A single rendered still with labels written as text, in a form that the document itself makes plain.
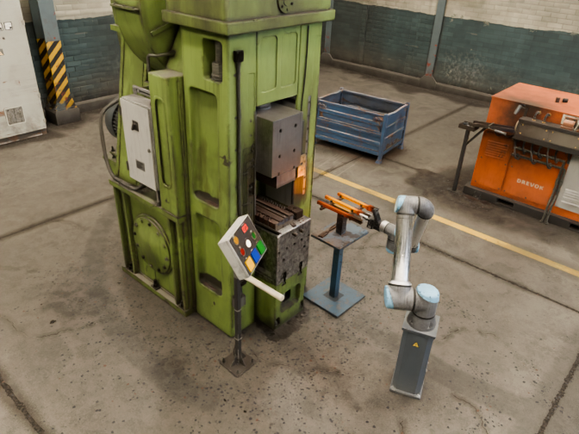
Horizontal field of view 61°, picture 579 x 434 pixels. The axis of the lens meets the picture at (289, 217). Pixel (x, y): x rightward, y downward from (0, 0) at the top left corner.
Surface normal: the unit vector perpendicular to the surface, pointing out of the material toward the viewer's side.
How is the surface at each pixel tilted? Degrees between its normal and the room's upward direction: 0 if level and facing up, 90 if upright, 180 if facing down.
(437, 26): 90
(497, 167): 92
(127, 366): 0
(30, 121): 90
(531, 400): 0
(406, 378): 90
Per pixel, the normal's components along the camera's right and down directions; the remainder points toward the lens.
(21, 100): 0.75, 0.36
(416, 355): -0.37, 0.45
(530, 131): -0.66, 0.35
